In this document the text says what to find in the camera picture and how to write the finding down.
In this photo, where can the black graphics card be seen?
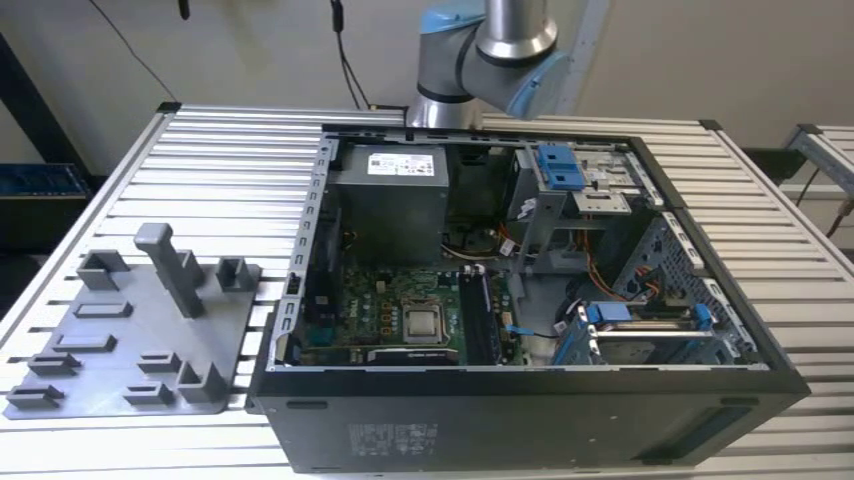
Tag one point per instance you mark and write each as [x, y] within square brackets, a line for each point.
[414, 356]

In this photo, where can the black RAM slot bank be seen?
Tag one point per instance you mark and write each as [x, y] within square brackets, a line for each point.
[483, 345]

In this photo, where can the perforated grey metal cage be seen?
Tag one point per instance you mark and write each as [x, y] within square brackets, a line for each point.
[674, 250]

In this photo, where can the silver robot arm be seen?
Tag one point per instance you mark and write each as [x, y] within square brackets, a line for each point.
[514, 50]

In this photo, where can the blue disk carrier with disk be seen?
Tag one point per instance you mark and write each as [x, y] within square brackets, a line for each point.
[610, 314]

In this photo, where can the black PC case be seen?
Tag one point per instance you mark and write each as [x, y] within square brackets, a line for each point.
[467, 425]

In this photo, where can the aluminium frame table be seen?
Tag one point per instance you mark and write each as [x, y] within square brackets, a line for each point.
[827, 145]

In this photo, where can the green motherboard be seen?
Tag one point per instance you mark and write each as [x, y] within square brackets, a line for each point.
[374, 310]

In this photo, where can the grey metal drive cage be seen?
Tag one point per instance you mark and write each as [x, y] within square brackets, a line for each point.
[554, 210]

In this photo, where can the grey parts rack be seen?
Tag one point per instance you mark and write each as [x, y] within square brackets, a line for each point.
[167, 350]

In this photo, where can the black bulky object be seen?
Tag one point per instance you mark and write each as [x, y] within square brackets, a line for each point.
[40, 225]

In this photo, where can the grey power supply unit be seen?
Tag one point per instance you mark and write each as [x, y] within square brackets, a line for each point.
[387, 220]

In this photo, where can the silver CPU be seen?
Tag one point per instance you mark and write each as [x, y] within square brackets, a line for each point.
[423, 326]

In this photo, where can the black box behind table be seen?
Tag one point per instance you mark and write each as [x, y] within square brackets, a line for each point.
[774, 162]

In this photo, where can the blue drive carrier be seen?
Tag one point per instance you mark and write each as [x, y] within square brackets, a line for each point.
[560, 167]

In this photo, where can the black hanging rod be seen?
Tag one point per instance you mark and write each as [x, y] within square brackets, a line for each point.
[183, 9]

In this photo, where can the black slanted post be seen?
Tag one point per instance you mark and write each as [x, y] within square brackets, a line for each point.
[40, 125]

